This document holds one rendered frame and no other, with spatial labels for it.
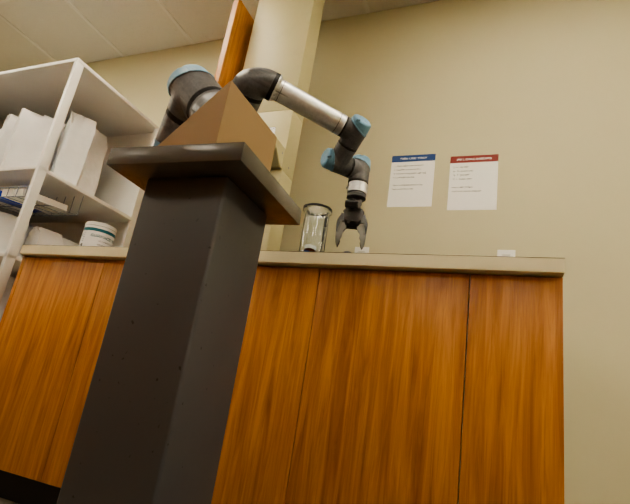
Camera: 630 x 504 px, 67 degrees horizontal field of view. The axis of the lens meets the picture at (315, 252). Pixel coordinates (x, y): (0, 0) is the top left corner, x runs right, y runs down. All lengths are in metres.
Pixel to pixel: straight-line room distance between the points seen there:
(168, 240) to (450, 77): 1.92
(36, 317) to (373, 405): 1.39
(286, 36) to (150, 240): 1.67
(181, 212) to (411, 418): 0.79
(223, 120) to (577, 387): 1.57
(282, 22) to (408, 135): 0.83
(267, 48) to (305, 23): 0.21
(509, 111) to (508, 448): 1.60
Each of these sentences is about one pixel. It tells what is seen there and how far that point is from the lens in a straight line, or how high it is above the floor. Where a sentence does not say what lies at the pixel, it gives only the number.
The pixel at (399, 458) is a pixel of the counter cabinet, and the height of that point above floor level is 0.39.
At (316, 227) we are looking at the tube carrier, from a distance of 1.67.
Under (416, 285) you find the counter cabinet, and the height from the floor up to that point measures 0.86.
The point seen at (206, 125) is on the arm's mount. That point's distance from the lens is 1.08.
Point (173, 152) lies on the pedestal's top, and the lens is 1.00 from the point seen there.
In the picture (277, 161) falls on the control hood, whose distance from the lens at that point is 2.04.
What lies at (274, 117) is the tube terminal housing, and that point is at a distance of 2.23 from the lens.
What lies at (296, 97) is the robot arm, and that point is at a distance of 1.66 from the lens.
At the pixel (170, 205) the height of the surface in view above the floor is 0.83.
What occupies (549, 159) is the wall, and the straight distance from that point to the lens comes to 2.33.
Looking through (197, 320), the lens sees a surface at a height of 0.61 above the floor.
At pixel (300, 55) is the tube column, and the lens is 2.39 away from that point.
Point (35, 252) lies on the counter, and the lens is 2.27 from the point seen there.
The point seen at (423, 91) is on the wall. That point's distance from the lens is 2.60.
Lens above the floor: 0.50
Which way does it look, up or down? 17 degrees up
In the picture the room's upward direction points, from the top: 9 degrees clockwise
